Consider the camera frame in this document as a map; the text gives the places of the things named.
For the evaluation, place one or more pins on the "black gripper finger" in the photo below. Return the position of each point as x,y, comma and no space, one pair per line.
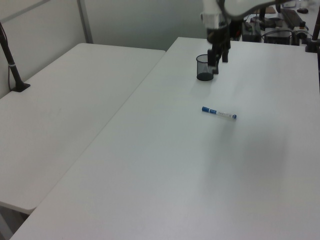
214,61
225,53

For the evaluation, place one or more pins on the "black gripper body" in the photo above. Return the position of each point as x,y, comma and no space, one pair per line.
218,36

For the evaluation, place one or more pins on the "blue and white marker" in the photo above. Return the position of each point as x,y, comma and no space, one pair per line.
220,113

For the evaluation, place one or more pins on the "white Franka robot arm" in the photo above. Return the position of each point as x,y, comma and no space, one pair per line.
212,12

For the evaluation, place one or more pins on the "black mesh pen cup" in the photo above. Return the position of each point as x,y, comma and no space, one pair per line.
203,71

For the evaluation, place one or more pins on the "black monitor stand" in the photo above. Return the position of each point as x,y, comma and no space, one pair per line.
266,20

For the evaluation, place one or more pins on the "black electronics box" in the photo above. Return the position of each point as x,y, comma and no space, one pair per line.
281,36

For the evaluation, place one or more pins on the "black computer keyboard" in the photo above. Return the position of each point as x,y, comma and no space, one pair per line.
291,17

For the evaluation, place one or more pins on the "black computer mouse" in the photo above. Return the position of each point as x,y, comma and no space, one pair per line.
302,10

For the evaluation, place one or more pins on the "small camera on white mount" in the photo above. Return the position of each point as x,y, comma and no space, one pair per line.
301,28

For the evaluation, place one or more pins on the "black camera pole white band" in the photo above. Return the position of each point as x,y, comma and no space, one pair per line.
11,65

